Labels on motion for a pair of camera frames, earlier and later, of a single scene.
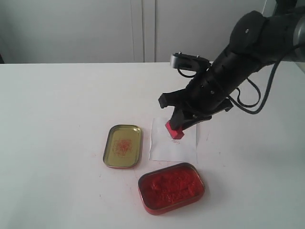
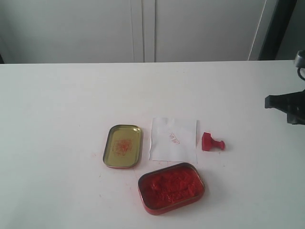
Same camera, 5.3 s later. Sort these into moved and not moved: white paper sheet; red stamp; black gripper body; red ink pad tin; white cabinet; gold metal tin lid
Moved: red stamp; black gripper body
Not moved: red ink pad tin; white paper sheet; gold metal tin lid; white cabinet
